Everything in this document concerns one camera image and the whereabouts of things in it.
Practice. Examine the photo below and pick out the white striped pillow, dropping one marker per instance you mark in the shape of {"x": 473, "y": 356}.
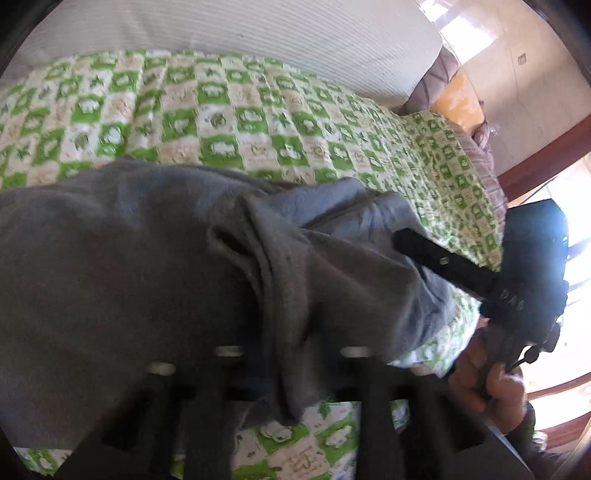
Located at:
{"x": 277, "y": 41}

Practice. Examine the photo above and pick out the green checked printed blanket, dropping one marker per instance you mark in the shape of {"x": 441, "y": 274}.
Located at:
{"x": 258, "y": 124}

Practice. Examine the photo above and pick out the grey pants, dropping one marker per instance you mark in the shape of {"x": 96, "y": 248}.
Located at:
{"x": 161, "y": 286}

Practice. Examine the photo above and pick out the person's right hand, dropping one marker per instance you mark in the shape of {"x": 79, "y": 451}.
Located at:
{"x": 489, "y": 397}

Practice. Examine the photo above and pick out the purple checked pillow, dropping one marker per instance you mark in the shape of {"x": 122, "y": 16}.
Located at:
{"x": 436, "y": 85}

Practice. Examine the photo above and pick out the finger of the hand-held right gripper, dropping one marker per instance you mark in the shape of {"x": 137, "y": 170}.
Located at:
{"x": 443, "y": 263}

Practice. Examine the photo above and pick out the plaid quilt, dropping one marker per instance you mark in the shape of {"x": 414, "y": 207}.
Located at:
{"x": 485, "y": 161}

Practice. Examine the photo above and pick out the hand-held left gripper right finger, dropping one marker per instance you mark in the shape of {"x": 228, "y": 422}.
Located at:
{"x": 374, "y": 415}

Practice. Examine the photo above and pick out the yellow wooden headboard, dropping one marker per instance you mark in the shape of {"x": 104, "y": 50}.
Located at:
{"x": 461, "y": 101}

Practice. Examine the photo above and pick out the brown wooden door frame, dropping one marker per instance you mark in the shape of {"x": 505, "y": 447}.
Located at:
{"x": 540, "y": 182}

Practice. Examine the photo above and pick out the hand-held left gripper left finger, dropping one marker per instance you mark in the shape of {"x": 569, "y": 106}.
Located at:
{"x": 207, "y": 415}

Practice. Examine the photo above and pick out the person's right forearm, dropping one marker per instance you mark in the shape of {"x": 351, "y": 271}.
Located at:
{"x": 531, "y": 447}

